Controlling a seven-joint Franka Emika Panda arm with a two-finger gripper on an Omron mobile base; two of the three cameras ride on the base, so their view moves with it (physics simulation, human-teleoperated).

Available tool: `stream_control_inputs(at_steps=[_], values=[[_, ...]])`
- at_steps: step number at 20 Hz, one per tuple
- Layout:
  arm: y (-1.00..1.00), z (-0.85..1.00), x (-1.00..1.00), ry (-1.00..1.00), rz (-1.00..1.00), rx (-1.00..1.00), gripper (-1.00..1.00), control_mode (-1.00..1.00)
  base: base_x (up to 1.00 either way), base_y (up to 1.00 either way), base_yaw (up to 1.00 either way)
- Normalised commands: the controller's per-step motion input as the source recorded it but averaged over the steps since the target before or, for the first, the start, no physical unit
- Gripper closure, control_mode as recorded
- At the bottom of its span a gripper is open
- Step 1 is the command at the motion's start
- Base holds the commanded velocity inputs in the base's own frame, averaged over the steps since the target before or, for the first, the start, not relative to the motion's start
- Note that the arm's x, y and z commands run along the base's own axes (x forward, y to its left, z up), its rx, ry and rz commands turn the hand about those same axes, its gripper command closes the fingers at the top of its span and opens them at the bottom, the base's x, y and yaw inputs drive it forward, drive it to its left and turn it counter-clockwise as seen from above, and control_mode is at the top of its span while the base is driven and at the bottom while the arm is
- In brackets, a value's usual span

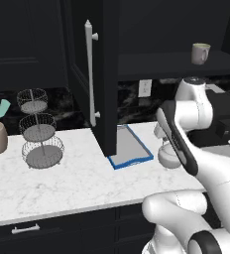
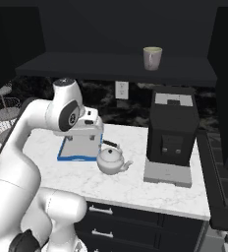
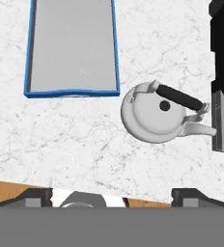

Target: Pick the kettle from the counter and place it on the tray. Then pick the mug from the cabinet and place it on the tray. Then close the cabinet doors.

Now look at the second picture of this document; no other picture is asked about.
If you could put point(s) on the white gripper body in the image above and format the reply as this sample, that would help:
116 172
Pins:
81 131

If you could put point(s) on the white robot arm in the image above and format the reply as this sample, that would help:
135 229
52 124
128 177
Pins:
16 170

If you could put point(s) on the dark open wall cabinet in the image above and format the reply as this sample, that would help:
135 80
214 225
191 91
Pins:
119 67

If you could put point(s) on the beige mug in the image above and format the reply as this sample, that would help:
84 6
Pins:
152 59

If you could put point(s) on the white wall outlet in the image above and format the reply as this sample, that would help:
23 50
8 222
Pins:
122 90

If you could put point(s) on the blue-rimmed grey tray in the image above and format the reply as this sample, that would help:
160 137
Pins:
80 149

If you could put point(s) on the black stove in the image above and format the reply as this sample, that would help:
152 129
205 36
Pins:
220 183

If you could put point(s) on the white kettle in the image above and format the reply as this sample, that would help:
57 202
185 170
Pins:
110 161

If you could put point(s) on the black coffee machine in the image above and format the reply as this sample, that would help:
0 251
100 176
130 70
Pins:
171 131

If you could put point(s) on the beige pot with utensils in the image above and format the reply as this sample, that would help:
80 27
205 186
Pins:
1 110

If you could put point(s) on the dark drawer front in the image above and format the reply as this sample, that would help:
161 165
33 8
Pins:
135 213
132 238

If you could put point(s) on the dark base cabinet panel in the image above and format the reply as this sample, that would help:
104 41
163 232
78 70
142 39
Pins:
181 234

